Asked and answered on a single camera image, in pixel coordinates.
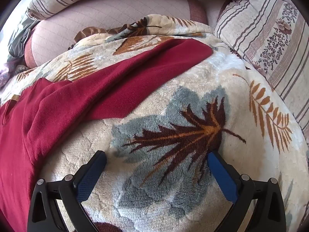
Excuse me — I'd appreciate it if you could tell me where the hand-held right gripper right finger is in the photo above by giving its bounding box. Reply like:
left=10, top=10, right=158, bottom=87
left=207, top=150, right=286, bottom=232

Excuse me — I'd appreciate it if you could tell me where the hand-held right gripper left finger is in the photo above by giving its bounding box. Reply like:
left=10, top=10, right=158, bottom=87
left=27, top=150, right=107, bottom=232

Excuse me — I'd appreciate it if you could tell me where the dark red garment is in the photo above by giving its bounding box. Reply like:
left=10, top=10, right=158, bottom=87
left=0, top=38, right=213, bottom=232

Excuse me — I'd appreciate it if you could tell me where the leaf-print plush blanket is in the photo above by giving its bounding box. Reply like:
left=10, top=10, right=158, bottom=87
left=0, top=14, right=309, bottom=232

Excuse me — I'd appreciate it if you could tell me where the purple floral cloth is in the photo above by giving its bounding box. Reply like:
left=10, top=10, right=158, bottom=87
left=0, top=60, right=27, bottom=87

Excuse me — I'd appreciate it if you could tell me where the striped floral pillow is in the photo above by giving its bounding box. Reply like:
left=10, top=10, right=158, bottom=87
left=214, top=0, right=309, bottom=128

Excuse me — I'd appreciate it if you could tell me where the grey pillow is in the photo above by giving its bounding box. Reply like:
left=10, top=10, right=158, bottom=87
left=7, top=14, right=40, bottom=58

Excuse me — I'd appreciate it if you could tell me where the pink quilted mattress cover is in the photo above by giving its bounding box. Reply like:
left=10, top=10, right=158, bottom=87
left=24, top=0, right=232, bottom=68

